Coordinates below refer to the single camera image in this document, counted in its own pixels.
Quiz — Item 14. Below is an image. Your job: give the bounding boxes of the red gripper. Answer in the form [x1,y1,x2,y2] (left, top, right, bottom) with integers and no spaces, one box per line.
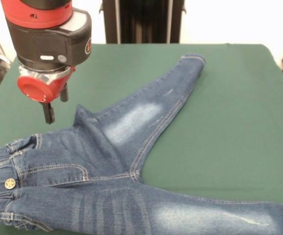
[17,65,77,125]

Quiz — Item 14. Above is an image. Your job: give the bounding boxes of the blue denim jeans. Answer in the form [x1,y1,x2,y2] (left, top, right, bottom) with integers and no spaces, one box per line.
[0,54,283,235]

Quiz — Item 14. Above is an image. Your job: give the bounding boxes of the dark green table cloth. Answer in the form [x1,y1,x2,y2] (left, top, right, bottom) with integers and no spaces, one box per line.
[0,43,283,235]

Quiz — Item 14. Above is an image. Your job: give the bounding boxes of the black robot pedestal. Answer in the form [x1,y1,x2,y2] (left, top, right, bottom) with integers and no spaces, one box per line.
[98,0,186,44]

